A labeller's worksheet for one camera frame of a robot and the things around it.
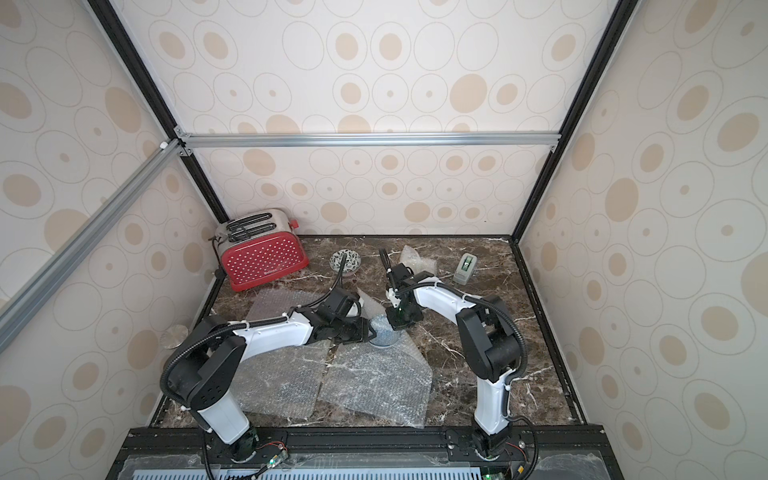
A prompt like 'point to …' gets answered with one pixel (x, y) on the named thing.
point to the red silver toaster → (256, 246)
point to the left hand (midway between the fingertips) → (381, 335)
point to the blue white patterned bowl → (386, 335)
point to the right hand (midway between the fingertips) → (408, 323)
